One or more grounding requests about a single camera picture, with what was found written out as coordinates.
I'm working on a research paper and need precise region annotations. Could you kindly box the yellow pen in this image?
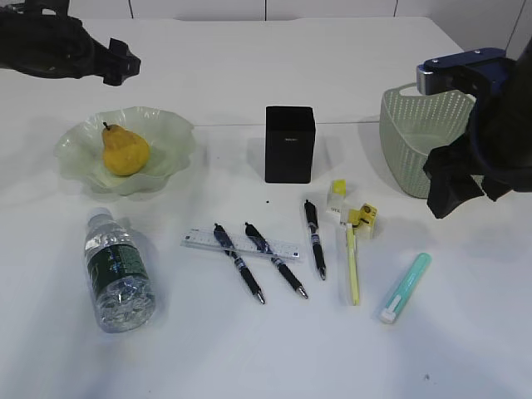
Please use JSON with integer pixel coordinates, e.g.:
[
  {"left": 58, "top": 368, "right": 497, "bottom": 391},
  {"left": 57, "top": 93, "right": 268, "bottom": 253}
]
[{"left": 346, "top": 224, "right": 360, "bottom": 306}]

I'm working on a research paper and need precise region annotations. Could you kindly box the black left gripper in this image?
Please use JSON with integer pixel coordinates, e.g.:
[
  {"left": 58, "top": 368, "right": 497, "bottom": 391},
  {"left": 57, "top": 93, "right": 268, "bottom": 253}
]
[{"left": 1, "top": 7, "right": 141, "bottom": 86}]

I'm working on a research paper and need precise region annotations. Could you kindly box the black pen left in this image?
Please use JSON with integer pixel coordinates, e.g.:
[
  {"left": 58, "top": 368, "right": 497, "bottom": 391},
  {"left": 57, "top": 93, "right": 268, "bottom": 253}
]
[{"left": 213, "top": 224, "right": 266, "bottom": 305}]

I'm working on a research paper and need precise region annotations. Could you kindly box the black pen middle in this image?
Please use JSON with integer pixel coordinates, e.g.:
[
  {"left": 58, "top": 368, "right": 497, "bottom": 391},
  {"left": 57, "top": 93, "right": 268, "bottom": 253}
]
[{"left": 244, "top": 222, "right": 308, "bottom": 299}]

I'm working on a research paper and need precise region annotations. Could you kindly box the teal eraser pen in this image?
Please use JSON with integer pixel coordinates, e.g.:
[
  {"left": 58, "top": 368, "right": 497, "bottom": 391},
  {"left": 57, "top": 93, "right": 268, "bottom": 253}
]
[{"left": 379, "top": 253, "right": 432, "bottom": 324}]

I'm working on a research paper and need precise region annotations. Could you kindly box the black square pen holder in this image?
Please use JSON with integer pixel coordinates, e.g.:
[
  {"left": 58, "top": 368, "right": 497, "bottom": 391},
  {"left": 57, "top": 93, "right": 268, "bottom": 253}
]
[{"left": 264, "top": 106, "right": 316, "bottom": 184}]

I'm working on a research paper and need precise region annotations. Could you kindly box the clear plastic ruler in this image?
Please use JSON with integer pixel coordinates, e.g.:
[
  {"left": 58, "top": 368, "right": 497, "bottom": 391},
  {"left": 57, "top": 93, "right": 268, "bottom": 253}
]
[{"left": 181, "top": 229, "right": 303, "bottom": 261}]

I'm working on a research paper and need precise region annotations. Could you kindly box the green wavy glass plate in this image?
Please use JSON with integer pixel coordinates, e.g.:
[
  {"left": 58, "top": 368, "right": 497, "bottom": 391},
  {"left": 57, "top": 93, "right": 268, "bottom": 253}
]
[{"left": 54, "top": 106, "right": 195, "bottom": 195}]

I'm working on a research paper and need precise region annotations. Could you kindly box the black pen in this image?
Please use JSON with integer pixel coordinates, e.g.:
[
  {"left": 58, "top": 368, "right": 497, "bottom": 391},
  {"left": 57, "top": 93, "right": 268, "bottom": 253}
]
[
  {"left": 213, "top": 224, "right": 266, "bottom": 305},
  {"left": 244, "top": 222, "right": 308, "bottom": 299},
  {"left": 303, "top": 199, "right": 327, "bottom": 281}
]

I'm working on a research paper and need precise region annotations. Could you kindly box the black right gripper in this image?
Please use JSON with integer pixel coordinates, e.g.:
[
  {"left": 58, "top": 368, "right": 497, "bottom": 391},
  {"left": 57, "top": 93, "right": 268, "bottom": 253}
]
[{"left": 423, "top": 57, "right": 531, "bottom": 219}]

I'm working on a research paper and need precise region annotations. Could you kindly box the yellow pear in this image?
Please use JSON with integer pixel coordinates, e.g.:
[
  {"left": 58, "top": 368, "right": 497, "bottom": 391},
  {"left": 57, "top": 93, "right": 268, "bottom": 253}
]
[{"left": 101, "top": 122, "right": 150, "bottom": 176}]

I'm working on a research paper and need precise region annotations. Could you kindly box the green plastic woven basket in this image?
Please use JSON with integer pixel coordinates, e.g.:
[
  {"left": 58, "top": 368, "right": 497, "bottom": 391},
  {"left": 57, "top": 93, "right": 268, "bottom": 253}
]
[{"left": 379, "top": 83, "right": 475, "bottom": 200}]

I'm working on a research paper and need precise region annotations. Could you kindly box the clear plastic water bottle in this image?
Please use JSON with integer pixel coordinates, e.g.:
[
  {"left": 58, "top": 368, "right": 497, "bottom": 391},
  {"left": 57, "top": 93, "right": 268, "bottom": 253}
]
[{"left": 84, "top": 208, "right": 156, "bottom": 333}]

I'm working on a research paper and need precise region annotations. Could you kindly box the black pen right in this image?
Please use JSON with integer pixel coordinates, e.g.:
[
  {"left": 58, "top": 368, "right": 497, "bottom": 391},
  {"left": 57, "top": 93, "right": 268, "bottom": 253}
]
[{"left": 303, "top": 199, "right": 327, "bottom": 281}]

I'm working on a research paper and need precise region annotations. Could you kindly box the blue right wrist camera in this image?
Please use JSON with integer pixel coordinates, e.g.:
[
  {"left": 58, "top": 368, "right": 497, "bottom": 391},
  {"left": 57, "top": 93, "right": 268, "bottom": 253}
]
[{"left": 416, "top": 47, "right": 515, "bottom": 98}]

